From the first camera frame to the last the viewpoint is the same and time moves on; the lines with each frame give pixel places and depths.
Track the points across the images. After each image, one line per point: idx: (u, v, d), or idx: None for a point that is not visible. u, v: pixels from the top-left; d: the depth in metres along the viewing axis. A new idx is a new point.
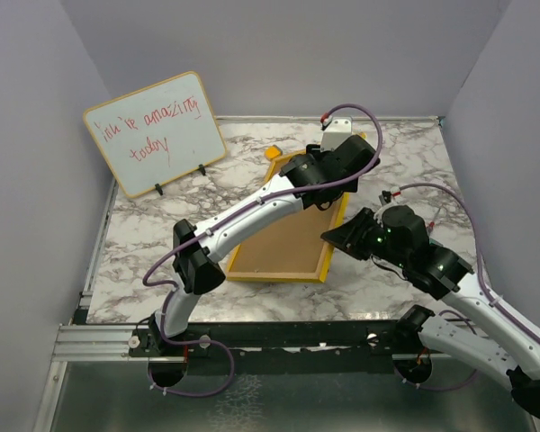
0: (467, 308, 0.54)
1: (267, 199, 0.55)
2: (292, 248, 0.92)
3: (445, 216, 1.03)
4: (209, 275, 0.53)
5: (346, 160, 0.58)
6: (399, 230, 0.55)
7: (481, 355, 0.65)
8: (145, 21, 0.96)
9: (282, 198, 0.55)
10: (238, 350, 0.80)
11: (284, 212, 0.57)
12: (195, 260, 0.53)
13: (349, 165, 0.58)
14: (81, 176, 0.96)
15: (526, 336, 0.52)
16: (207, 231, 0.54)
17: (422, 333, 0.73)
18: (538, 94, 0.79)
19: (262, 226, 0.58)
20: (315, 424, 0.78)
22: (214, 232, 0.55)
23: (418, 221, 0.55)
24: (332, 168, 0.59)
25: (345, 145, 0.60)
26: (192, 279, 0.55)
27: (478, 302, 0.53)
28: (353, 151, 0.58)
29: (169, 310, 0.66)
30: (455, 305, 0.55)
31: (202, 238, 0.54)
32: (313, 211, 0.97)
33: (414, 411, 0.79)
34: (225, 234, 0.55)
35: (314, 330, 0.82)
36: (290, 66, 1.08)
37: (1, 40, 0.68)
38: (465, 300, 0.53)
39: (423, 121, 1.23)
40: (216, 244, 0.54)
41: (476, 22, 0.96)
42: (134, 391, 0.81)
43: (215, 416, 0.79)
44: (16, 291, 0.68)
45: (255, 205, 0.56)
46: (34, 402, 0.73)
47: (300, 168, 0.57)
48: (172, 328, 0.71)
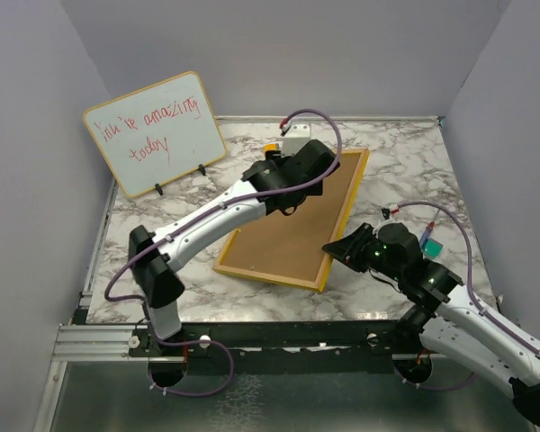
0: (458, 318, 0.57)
1: (230, 204, 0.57)
2: (292, 247, 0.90)
3: (445, 216, 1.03)
4: (169, 281, 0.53)
5: (306, 164, 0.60)
6: (393, 247, 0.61)
7: (483, 360, 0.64)
8: (145, 21, 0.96)
9: (244, 202, 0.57)
10: (238, 351, 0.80)
11: (247, 216, 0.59)
12: (155, 266, 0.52)
13: (310, 170, 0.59)
14: (80, 176, 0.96)
15: (517, 342, 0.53)
16: (166, 238, 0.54)
17: (422, 335, 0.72)
18: (538, 94, 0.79)
19: (224, 231, 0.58)
20: (315, 424, 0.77)
22: (175, 238, 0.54)
23: (411, 239, 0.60)
24: (293, 174, 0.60)
25: (304, 149, 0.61)
26: (149, 286, 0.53)
27: (468, 312, 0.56)
28: (313, 157, 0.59)
29: (150, 315, 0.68)
30: (449, 315, 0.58)
31: (162, 244, 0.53)
32: (316, 209, 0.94)
33: (414, 411, 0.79)
34: (185, 239, 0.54)
35: (314, 330, 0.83)
36: (289, 65, 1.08)
37: (1, 40, 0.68)
38: (455, 309, 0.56)
39: (423, 122, 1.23)
40: (176, 250, 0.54)
41: (476, 22, 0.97)
42: (133, 391, 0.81)
43: (215, 416, 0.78)
44: (15, 290, 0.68)
45: (217, 210, 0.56)
46: (34, 401, 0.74)
47: (262, 175, 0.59)
48: (161, 330, 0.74)
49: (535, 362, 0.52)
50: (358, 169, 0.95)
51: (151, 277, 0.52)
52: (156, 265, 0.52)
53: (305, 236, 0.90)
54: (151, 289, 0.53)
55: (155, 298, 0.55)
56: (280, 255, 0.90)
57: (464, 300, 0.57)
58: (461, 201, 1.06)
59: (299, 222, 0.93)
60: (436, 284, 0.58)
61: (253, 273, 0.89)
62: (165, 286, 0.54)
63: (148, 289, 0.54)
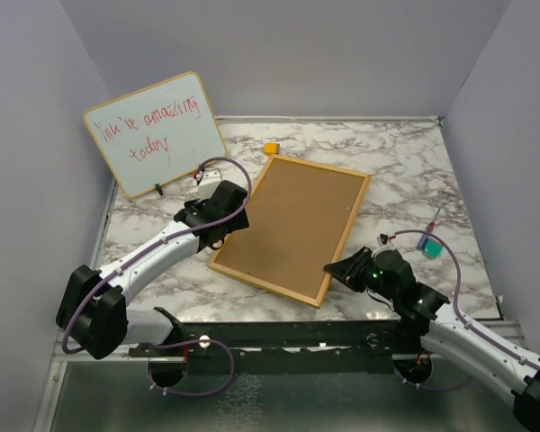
0: (446, 332, 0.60)
1: (171, 238, 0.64)
2: (287, 254, 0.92)
3: (445, 216, 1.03)
4: (117, 315, 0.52)
5: (221, 202, 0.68)
6: (389, 273, 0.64)
7: (485, 369, 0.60)
8: (145, 21, 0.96)
9: (182, 238, 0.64)
10: (238, 350, 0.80)
11: (184, 249, 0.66)
12: (102, 298, 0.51)
13: (227, 206, 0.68)
14: (80, 176, 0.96)
15: (500, 350, 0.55)
16: (117, 270, 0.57)
17: (423, 337, 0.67)
18: (538, 93, 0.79)
19: (165, 263, 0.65)
20: (315, 424, 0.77)
22: (124, 271, 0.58)
23: (405, 265, 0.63)
24: (213, 211, 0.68)
25: (219, 190, 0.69)
26: (95, 325, 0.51)
27: (454, 327, 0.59)
28: (226, 194, 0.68)
29: (130, 338, 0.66)
30: (440, 331, 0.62)
31: (112, 277, 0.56)
32: (317, 220, 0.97)
33: (414, 412, 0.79)
34: (135, 272, 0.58)
35: (314, 330, 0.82)
36: (289, 66, 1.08)
37: (0, 40, 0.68)
38: (441, 325, 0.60)
39: (423, 122, 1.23)
40: (128, 282, 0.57)
41: (476, 22, 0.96)
42: (133, 391, 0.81)
43: (215, 416, 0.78)
44: (15, 290, 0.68)
45: (160, 244, 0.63)
46: (34, 402, 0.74)
47: (188, 216, 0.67)
48: (154, 338, 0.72)
49: (517, 367, 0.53)
50: (361, 194, 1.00)
51: (99, 311, 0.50)
52: (103, 296, 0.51)
53: (304, 247, 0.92)
54: (97, 328, 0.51)
55: (101, 338, 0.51)
56: (278, 261, 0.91)
57: (451, 316, 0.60)
58: (461, 201, 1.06)
59: (300, 232, 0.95)
60: (426, 307, 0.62)
61: (251, 277, 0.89)
62: (112, 323, 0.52)
63: (94, 328, 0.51)
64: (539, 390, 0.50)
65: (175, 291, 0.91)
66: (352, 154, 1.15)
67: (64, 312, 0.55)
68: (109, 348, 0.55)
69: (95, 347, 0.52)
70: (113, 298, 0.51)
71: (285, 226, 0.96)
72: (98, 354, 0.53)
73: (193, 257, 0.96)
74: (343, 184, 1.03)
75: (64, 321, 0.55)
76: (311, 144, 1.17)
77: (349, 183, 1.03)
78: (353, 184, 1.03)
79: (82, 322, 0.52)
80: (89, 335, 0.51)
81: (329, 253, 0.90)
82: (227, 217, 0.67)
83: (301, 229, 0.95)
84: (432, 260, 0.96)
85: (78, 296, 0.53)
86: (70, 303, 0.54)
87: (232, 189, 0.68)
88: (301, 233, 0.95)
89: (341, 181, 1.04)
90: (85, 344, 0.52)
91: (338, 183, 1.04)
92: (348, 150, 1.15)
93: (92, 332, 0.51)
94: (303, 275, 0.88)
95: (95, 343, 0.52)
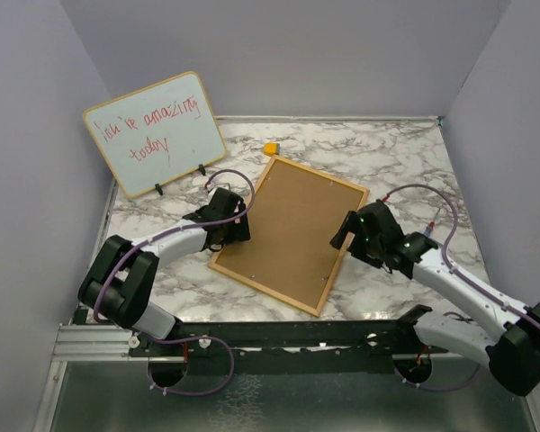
0: (431, 275, 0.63)
1: (186, 227, 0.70)
2: (286, 259, 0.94)
3: (445, 217, 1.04)
4: (148, 280, 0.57)
5: (220, 206, 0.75)
6: (369, 219, 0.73)
7: (464, 336, 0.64)
8: (144, 22, 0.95)
9: (194, 229, 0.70)
10: (238, 350, 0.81)
11: (193, 241, 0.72)
12: (139, 260, 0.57)
13: (224, 210, 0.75)
14: (80, 176, 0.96)
15: (483, 296, 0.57)
16: (148, 239, 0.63)
17: (416, 326, 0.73)
18: None
19: (182, 247, 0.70)
20: (315, 424, 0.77)
22: (154, 241, 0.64)
23: (383, 209, 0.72)
24: (211, 216, 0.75)
25: (216, 196, 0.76)
26: (130, 285, 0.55)
27: (438, 270, 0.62)
28: (222, 200, 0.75)
29: (138, 328, 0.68)
30: (426, 276, 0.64)
31: (144, 245, 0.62)
32: (317, 225, 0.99)
33: (415, 411, 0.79)
34: (161, 245, 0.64)
35: (314, 330, 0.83)
36: (289, 66, 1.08)
37: None
38: (426, 267, 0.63)
39: (423, 121, 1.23)
40: (157, 250, 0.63)
41: (477, 22, 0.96)
42: (133, 391, 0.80)
43: (215, 416, 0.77)
44: (14, 290, 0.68)
45: (176, 230, 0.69)
46: (34, 402, 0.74)
47: (194, 217, 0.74)
48: (157, 333, 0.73)
49: (498, 311, 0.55)
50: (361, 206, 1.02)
51: (136, 272, 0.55)
52: (139, 260, 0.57)
53: (303, 253, 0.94)
54: (132, 286, 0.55)
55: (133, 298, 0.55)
56: (278, 267, 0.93)
57: (436, 261, 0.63)
58: (461, 201, 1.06)
59: (299, 238, 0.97)
60: (411, 248, 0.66)
61: (252, 282, 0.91)
62: (145, 285, 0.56)
63: (128, 290, 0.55)
64: (518, 336, 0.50)
65: (175, 291, 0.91)
66: (352, 153, 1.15)
67: (89, 282, 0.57)
68: (131, 319, 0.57)
69: (123, 311, 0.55)
70: (148, 258, 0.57)
71: (285, 230, 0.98)
72: (124, 322, 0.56)
73: (193, 257, 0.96)
74: (342, 193, 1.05)
75: (85, 294, 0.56)
76: (311, 144, 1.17)
77: (348, 193, 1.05)
78: (351, 195, 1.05)
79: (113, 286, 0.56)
80: (118, 301, 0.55)
81: (328, 262, 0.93)
82: (225, 219, 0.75)
83: (301, 237, 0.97)
84: None
85: (108, 262, 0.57)
86: (99, 271, 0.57)
87: (229, 193, 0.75)
88: (299, 238, 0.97)
89: (340, 191, 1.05)
90: (112, 311, 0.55)
91: (337, 193, 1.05)
92: (348, 150, 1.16)
93: (124, 294, 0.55)
94: (301, 283, 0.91)
95: (125, 305, 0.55)
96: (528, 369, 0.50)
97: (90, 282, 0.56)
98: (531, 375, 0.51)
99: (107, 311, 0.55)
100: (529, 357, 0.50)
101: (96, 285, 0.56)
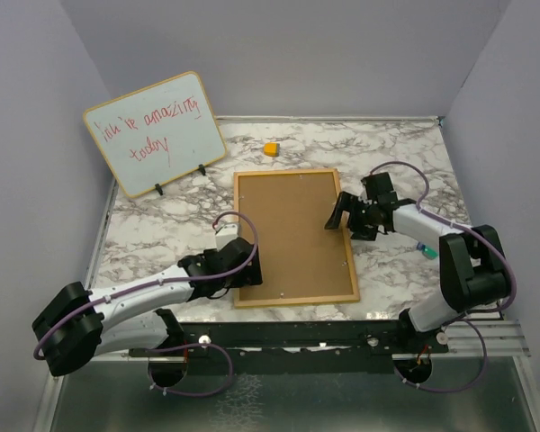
0: (405, 219, 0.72)
1: (166, 281, 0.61)
2: (287, 264, 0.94)
3: (445, 217, 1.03)
4: (88, 343, 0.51)
5: (227, 257, 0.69)
6: (369, 183, 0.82)
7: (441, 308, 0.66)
8: (144, 21, 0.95)
9: (176, 283, 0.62)
10: (238, 350, 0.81)
11: (173, 297, 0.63)
12: (80, 322, 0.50)
13: (229, 264, 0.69)
14: (80, 176, 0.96)
15: (438, 222, 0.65)
16: (105, 298, 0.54)
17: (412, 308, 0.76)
18: None
19: (154, 304, 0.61)
20: (315, 424, 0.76)
22: (112, 300, 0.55)
23: (383, 175, 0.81)
24: (215, 265, 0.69)
25: (226, 247, 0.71)
26: (67, 343, 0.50)
27: (409, 211, 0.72)
28: (232, 252, 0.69)
29: (120, 344, 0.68)
30: (402, 220, 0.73)
31: (99, 302, 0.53)
32: (317, 228, 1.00)
33: (416, 412, 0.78)
34: (121, 304, 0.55)
35: (314, 330, 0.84)
36: (290, 65, 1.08)
37: None
38: (398, 210, 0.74)
39: (423, 122, 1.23)
40: (112, 311, 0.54)
41: (477, 22, 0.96)
42: (132, 391, 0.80)
43: (215, 416, 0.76)
44: (15, 291, 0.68)
45: (154, 284, 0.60)
46: (34, 401, 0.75)
47: (191, 264, 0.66)
48: (144, 345, 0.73)
49: (445, 229, 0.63)
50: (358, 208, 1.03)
51: (74, 333, 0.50)
52: (82, 320, 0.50)
53: (302, 256, 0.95)
54: (68, 346, 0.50)
55: (66, 357, 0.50)
56: (280, 269, 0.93)
57: (409, 207, 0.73)
58: (461, 201, 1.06)
59: (299, 242, 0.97)
60: (397, 204, 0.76)
61: (285, 300, 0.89)
62: (81, 349, 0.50)
63: (62, 346, 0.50)
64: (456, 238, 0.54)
65: None
66: (352, 153, 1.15)
67: (43, 320, 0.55)
68: (69, 369, 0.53)
69: (56, 364, 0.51)
70: (93, 324, 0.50)
71: (284, 237, 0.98)
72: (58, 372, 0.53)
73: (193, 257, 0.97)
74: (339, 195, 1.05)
75: (40, 327, 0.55)
76: (311, 144, 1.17)
77: (321, 180, 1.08)
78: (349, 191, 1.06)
79: (58, 333, 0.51)
80: (53, 353, 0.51)
81: (328, 264, 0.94)
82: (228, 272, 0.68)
83: (306, 238, 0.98)
84: (432, 261, 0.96)
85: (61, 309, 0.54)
86: (51, 314, 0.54)
87: (241, 247, 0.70)
88: (299, 241, 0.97)
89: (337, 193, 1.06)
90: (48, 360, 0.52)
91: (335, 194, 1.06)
92: (348, 150, 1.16)
93: (61, 349, 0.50)
94: (303, 285, 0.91)
95: (57, 361, 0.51)
96: (461, 269, 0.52)
97: (43, 320, 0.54)
98: (466, 279, 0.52)
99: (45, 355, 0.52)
100: (463, 258, 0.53)
101: (47, 327, 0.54)
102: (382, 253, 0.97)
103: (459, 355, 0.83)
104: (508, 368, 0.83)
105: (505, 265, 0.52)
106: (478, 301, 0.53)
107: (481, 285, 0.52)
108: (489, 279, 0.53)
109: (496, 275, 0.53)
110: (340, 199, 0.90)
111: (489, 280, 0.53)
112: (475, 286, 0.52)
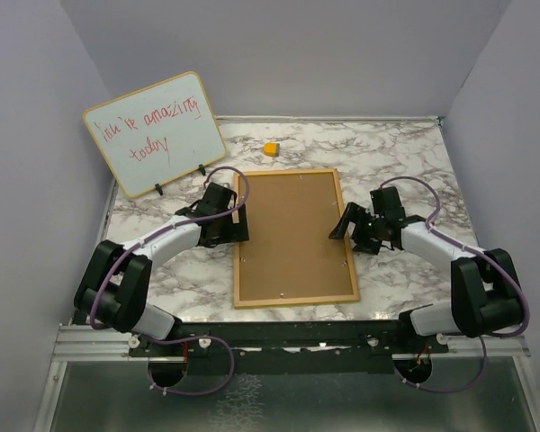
0: (412, 238, 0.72)
1: (179, 224, 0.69)
2: (287, 265, 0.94)
3: (445, 216, 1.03)
4: (144, 283, 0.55)
5: (213, 199, 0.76)
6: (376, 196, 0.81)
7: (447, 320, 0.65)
8: (144, 22, 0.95)
9: (187, 225, 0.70)
10: (238, 350, 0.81)
11: (186, 238, 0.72)
12: (130, 265, 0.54)
13: (219, 204, 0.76)
14: (80, 176, 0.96)
15: (448, 244, 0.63)
16: (140, 241, 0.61)
17: (412, 314, 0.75)
18: None
19: (171, 250, 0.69)
20: (315, 424, 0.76)
22: (146, 244, 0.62)
23: (391, 190, 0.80)
24: (205, 211, 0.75)
25: (209, 190, 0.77)
26: (124, 290, 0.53)
27: (418, 231, 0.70)
28: (216, 193, 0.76)
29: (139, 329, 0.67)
30: (410, 240, 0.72)
31: (137, 247, 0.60)
32: (317, 228, 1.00)
33: (416, 412, 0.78)
34: (155, 247, 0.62)
35: (314, 330, 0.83)
36: (290, 66, 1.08)
37: None
38: (405, 229, 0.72)
39: (423, 122, 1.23)
40: (150, 252, 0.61)
41: (477, 22, 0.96)
42: (133, 391, 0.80)
43: (215, 416, 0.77)
44: (15, 291, 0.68)
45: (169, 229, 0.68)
46: (34, 402, 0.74)
47: (187, 212, 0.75)
48: (157, 333, 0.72)
49: (456, 252, 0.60)
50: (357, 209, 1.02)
51: (130, 275, 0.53)
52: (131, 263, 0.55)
53: (302, 257, 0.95)
54: (128, 290, 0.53)
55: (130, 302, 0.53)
56: (280, 269, 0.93)
57: (418, 226, 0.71)
58: (461, 201, 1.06)
59: (298, 242, 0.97)
60: (405, 220, 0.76)
61: (285, 300, 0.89)
62: (139, 290, 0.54)
63: (122, 294, 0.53)
64: (468, 263, 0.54)
65: (175, 291, 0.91)
66: (352, 153, 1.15)
67: (85, 289, 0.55)
68: (130, 324, 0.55)
69: (121, 316, 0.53)
70: (142, 262, 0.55)
71: (284, 237, 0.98)
72: (122, 327, 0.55)
73: (192, 257, 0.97)
74: (339, 196, 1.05)
75: (83, 300, 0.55)
76: (311, 144, 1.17)
77: (320, 180, 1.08)
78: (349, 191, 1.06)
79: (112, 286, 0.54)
80: (113, 306, 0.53)
81: (328, 264, 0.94)
82: (220, 212, 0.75)
83: (306, 238, 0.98)
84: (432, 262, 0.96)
85: (103, 267, 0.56)
86: (93, 277, 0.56)
87: (222, 187, 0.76)
88: (299, 241, 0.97)
89: (337, 193, 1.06)
90: (110, 318, 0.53)
91: (335, 195, 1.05)
92: (348, 150, 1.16)
93: (120, 300, 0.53)
94: (302, 285, 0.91)
95: (121, 310, 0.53)
96: (474, 296, 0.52)
97: (85, 289, 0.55)
98: (480, 306, 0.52)
99: (104, 317, 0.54)
100: (476, 286, 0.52)
101: (93, 292, 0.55)
102: (382, 254, 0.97)
103: (460, 355, 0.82)
104: (508, 368, 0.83)
105: (518, 294, 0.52)
106: (491, 328, 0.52)
107: (493, 312, 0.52)
108: (502, 305, 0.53)
109: (509, 301, 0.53)
110: (346, 210, 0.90)
111: (503, 306, 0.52)
112: (487, 313, 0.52)
